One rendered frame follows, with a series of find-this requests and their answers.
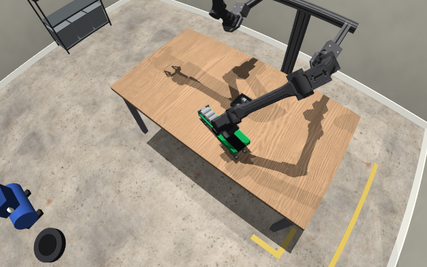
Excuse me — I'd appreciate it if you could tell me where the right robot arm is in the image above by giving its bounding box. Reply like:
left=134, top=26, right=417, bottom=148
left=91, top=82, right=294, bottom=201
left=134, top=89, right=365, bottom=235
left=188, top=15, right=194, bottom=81
left=209, top=0, right=240, bottom=27

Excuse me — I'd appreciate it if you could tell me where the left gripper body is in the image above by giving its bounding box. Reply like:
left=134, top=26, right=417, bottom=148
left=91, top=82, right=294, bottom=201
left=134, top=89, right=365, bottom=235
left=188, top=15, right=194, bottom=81
left=225, top=124, right=239, bottom=135

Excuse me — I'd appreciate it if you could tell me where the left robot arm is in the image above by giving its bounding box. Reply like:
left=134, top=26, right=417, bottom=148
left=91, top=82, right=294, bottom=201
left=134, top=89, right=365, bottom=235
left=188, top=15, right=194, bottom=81
left=211, top=51, right=340, bottom=136

